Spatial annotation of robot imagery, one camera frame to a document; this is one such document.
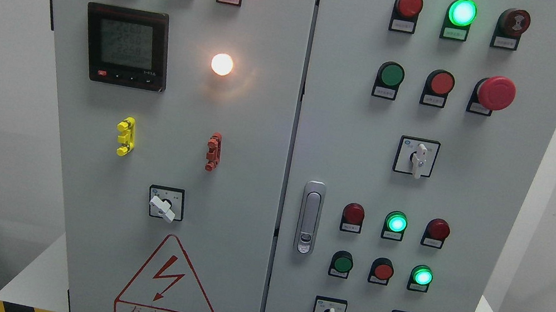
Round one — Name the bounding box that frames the green lamp lower right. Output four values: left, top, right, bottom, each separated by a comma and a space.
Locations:
406, 264, 433, 293

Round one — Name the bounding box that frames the green lamp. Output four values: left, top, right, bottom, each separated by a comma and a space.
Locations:
381, 210, 408, 242
406, 264, 433, 293
439, 0, 477, 41

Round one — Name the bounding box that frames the dark red lamp middle right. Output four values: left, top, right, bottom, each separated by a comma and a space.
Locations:
420, 218, 451, 249

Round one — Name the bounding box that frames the black digital power meter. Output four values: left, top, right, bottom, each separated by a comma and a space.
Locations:
87, 2, 169, 92

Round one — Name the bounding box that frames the white lit indicator lamp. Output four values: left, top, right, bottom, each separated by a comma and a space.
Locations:
211, 52, 234, 77

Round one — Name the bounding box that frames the left door rotary selector switch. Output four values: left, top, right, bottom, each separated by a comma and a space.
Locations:
148, 184, 186, 223

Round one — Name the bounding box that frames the dark red lamp top right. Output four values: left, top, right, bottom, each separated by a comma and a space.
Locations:
388, 0, 423, 34

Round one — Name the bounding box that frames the red triangle warning sticker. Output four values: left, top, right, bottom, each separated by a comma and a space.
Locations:
114, 234, 214, 312

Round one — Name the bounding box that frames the dark red lamp middle left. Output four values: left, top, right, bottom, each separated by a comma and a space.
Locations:
340, 203, 365, 234

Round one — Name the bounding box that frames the red push button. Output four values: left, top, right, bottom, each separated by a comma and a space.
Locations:
367, 257, 395, 286
419, 69, 455, 108

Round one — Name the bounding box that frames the grey cabinet door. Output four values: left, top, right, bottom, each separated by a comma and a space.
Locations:
53, 0, 315, 312
265, 0, 556, 312

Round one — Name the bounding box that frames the white rotary switch lower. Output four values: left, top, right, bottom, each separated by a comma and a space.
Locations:
313, 295, 348, 312

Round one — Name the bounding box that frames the silver door handle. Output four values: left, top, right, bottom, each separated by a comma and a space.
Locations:
294, 181, 326, 255

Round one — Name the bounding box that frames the green lamp middle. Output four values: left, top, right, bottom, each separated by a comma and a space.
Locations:
381, 210, 408, 242

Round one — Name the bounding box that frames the green push button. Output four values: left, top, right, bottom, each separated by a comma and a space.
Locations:
372, 61, 405, 101
328, 250, 354, 280

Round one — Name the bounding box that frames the red black buzzer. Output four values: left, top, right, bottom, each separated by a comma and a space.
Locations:
490, 8, 531, 51

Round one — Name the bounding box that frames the green lamp top right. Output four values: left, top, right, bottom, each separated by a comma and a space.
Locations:
439, 0, 477, 41

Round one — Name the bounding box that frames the green push button lower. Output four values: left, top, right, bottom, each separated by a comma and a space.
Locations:
328, 250, 354, 280

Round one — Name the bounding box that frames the white rotary switch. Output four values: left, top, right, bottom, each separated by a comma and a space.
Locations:
313, 295, 348, 312
392, 135, 441, 179

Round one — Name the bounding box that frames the red push button upper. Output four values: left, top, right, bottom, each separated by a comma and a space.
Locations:
419, 69, 455, 108

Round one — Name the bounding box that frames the red emergency stop button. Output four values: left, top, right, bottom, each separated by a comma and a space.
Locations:
466, 75, 516, 117

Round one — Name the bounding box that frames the grey right cabinet door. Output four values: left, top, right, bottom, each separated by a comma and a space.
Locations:
265, 0, 556, 312

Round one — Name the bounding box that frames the grey left cabinet door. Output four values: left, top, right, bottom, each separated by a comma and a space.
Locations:
53, 0, 315, 312

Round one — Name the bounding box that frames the green push button upper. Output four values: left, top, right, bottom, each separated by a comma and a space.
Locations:
372, 61, 405, 101

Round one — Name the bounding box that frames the white rotary switch upper right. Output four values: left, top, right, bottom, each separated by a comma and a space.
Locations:
392, 135, 441, 179

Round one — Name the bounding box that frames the dark red lamp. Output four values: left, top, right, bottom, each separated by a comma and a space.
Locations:
420, 218, 451, 249
388, 0, 423, 34
340, 203, 365, 234

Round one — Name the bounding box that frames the red push button lower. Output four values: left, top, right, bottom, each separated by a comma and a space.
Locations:
367, 257, 395, 286

